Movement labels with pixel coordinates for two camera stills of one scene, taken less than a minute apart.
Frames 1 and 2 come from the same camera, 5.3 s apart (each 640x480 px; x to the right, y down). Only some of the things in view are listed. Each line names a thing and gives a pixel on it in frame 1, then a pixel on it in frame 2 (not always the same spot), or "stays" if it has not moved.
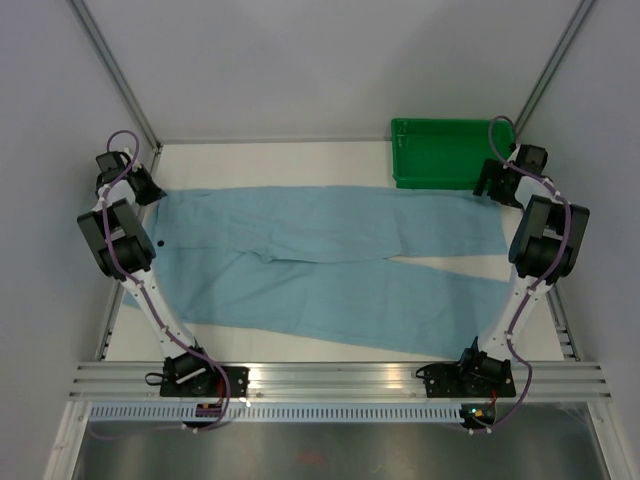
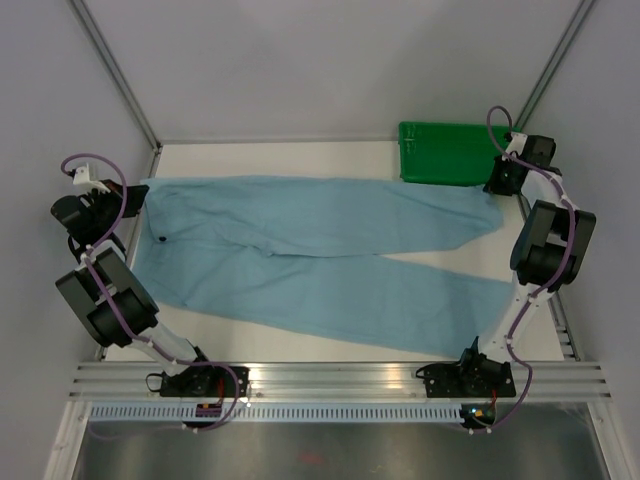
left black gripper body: [149, 191] → [109, 204]
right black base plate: [476, 377] stays
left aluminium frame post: [87, 17] stays
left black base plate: [188, 375] stays
